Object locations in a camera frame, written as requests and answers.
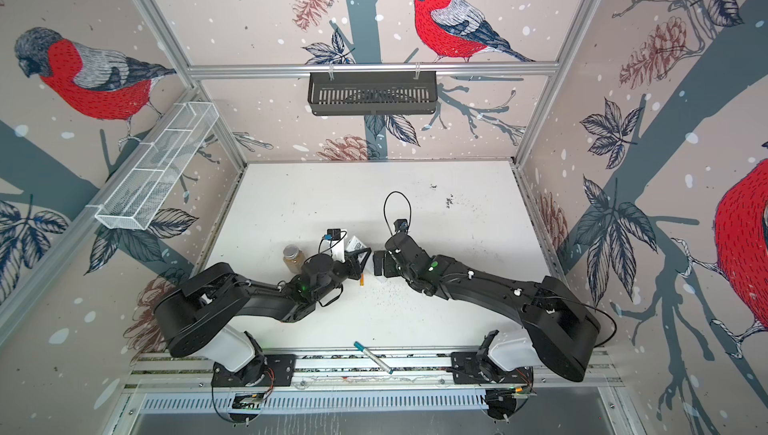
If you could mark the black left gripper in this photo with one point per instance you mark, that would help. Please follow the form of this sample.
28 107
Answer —
353 264

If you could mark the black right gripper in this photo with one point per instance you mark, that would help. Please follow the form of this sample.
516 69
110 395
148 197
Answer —
378 260

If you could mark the white remote control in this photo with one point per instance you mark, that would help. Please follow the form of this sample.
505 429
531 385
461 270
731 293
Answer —
354 244

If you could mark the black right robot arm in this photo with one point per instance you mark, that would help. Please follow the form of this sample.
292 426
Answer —
562 330

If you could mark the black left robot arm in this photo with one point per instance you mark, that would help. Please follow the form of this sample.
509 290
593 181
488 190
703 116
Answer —
194 318

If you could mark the glass spice jar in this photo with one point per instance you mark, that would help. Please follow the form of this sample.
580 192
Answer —
294 258

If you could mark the teal capped pen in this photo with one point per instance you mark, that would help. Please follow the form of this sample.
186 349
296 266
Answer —
373 357

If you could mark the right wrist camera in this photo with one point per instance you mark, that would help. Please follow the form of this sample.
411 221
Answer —
401 225

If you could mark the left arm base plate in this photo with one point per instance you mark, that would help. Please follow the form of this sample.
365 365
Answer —
270 370

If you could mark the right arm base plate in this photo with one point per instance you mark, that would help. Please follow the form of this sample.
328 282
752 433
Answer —
469 368

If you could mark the black wall basket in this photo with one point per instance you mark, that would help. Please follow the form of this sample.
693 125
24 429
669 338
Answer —
373 93

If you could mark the white mesh wall tray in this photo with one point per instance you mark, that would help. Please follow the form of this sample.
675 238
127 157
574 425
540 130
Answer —
142 192

